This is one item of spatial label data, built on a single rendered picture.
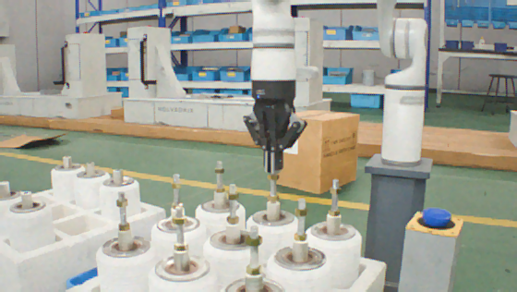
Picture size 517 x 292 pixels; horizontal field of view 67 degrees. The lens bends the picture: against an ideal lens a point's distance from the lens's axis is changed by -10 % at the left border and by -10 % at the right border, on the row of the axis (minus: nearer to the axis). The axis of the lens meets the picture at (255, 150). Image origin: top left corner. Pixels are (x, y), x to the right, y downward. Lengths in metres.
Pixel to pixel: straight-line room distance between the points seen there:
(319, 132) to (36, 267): 1.19
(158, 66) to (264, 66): 2.65
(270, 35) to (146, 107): 2.55
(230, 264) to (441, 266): 0.30
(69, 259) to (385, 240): 0.69
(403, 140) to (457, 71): 7.85
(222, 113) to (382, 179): 1.97
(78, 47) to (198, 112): 1.32
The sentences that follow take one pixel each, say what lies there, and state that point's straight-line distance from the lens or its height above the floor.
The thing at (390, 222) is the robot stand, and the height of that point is 0.17.
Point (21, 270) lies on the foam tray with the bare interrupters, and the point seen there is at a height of 0.16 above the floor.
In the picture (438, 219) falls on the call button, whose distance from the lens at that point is 0.60.
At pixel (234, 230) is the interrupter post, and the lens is 0.67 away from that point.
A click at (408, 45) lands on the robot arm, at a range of 0.97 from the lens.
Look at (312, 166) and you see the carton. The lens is 1.75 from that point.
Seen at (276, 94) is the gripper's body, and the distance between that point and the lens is 0.69.
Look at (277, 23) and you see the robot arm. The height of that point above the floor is 0.59.
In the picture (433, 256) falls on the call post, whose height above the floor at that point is 0.28.
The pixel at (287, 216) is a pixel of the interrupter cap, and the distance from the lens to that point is 0.78.
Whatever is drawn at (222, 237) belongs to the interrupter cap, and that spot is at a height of 0.25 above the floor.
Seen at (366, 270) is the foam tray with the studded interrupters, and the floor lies 0.18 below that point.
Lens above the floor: 0.53
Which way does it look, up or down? 12 degrees down
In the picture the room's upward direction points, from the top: straight up
